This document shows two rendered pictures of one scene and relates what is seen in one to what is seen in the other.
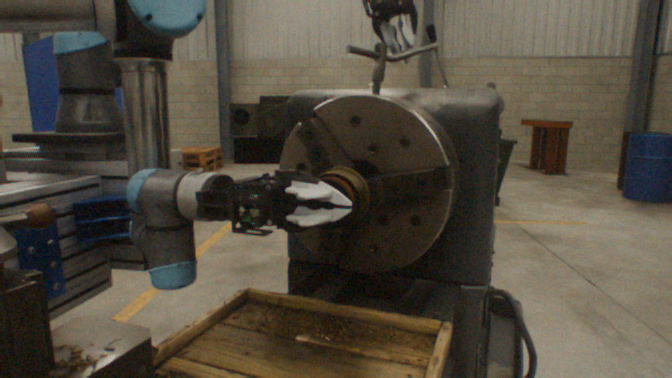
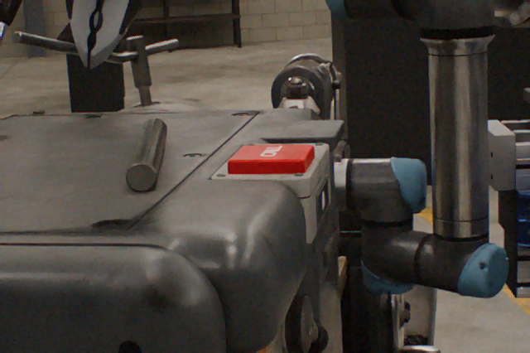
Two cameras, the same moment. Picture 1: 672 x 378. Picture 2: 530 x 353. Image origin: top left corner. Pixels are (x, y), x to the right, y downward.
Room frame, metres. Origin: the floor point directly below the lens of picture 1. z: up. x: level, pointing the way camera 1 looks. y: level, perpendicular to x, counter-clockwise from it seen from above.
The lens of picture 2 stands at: (2.08, -0.17, 1.43)
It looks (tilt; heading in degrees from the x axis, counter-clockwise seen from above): 13 degrees down; 169
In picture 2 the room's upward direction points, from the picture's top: 3 degrees counter-clockwise
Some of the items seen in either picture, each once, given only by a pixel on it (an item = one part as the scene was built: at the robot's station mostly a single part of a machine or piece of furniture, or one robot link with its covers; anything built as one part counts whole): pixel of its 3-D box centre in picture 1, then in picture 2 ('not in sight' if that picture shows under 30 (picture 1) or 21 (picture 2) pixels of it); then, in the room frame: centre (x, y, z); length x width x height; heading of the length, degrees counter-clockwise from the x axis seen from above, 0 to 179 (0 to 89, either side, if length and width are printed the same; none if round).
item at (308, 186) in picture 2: not in sight; (275, 190); (1.27, -0.01, 1.23); 0.13 x 0.08 x 0.05; 158
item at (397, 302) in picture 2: not in sight; (384, 302); (0.27, 0.39, 0.75); 0.27 x 0.10 x 0.23; 158
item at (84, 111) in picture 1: (89, 110); not in sight; (1.04, 0.58, 1.21); 0.15 x 0.15 x 0.10
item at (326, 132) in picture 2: not in sight; (299, 142); (1.13, 0.04, 1.24); 0.09 x 0.08 x 0.03; 158
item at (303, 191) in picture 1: (314, 195); not in sight; (0.58, 0.03, 1.10); 0.09 x 0.06 x 0.03; 67
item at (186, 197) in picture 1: (205, 194); (332, 182); (0.65, 0.20, 1.08); 0.08 x 0.05 x 0.08; 157
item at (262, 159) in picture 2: not in sight; (272, 163); (1.29, -0.02, 1.26); 0.06 x 0.06 x 0.02; 68
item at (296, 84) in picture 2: not in sight; (296, 88); (0.25, 0.24, 1.17); 0.04 x 0.04 x 0.03
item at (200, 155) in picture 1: (195, 160); not in sight; (8.61, 2.80, 0.22); 1.25 x 0.86 x 0.44; 179
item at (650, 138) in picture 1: (651, 167); not in sight; (5.91, -4.34, 0.44); 0.59 x 0.59 x 0.88
